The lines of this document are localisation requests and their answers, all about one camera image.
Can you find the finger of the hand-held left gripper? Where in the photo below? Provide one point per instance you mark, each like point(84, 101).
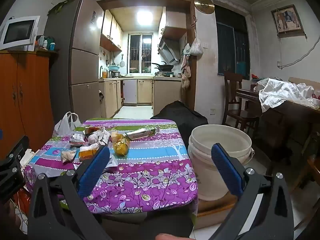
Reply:
point(13, 160)

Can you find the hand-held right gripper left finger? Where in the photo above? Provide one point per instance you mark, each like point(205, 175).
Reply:
point(93, 172)

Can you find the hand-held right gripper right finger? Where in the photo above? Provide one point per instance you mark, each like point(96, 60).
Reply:
point(227, 172)

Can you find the white plastic bucket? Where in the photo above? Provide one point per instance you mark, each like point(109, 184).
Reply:
point(200, 170)

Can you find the green cardboard box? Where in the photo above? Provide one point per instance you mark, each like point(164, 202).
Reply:
point(142, 133)

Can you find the person's right hand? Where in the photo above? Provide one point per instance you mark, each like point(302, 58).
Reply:
point(167, 237)

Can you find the clear bag of garlic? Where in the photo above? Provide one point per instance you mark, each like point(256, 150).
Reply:
point(68, 155)

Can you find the yellow plastic packet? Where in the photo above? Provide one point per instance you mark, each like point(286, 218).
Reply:
point(121, 147)

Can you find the wooden box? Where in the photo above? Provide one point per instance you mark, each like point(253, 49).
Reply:
point(212, 207)

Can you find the silver snack packet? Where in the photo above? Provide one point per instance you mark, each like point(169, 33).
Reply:
point(77, 138)

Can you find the orange wooden cabinet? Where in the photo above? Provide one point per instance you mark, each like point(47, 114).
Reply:
point(25, 100)

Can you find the black bag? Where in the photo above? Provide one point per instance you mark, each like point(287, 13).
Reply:
point(180, 117)

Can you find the dark wooden chair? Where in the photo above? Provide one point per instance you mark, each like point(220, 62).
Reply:
point(232, 97)

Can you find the dark wooden table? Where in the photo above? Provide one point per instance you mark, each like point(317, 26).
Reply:
point(287, 120)

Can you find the light wooden chair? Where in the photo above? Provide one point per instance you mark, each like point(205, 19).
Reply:
point(312, 165)

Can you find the white cloth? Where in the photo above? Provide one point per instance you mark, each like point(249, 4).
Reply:
point(280, 92)

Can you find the beige kitchen base cabinets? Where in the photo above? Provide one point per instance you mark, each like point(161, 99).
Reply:
point(145, 91)

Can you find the hanging kitchen cloths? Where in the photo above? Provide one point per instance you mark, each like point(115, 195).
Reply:
point(185, 77)

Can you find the brown refrigerator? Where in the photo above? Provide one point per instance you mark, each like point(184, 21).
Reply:
point(82, 67)

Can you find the teal basin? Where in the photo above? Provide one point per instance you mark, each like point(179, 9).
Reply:
point(113, 68)

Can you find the teal jar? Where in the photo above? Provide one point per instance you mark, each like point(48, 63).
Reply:
point(52, 46)

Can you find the white bottle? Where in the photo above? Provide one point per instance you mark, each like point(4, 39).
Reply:
point(45, 43)

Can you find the dark barred window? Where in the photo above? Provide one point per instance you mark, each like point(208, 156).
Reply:
point(230, 50)

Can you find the black wok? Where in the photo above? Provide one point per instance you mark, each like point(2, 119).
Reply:
point(165, 67)

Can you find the kitchen window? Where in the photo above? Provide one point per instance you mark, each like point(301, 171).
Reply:
point(136, 52)

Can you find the white microwave oven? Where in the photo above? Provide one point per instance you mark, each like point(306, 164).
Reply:
point(17, 32)

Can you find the hanging white plastic bag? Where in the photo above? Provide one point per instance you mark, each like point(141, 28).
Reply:
point(196, 48)

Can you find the steel range hood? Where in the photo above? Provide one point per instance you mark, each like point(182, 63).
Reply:
point(168, 51)

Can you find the green leafy bundle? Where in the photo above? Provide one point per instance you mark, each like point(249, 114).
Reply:
point(60, 6)

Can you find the ceiling light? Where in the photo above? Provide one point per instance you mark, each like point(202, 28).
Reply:
point(145, 17)

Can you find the white wall socket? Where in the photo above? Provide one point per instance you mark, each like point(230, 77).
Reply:
point(213, 111)

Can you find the beige kitchen wall cabinets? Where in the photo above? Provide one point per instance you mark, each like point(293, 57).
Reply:
point(110, 30)

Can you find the framed wall picture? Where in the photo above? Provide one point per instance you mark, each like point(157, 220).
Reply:
point(287, 18)

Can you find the gold wall clock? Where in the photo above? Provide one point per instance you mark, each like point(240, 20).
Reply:
point(204, 5)

